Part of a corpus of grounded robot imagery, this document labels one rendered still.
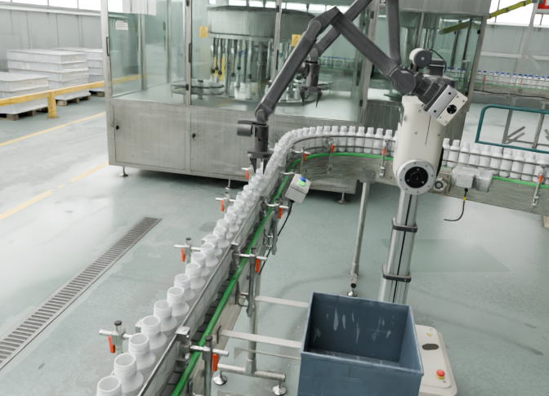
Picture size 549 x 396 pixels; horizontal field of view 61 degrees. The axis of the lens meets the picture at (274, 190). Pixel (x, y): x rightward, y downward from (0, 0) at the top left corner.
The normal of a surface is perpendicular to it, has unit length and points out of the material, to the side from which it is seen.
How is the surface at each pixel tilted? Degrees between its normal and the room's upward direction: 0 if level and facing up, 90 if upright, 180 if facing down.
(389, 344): 90
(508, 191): 90
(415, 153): 101
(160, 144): 90
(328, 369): 90
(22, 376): 0
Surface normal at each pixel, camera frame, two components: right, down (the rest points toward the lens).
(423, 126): -0.17, 0.31
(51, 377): 0.07, -0.94
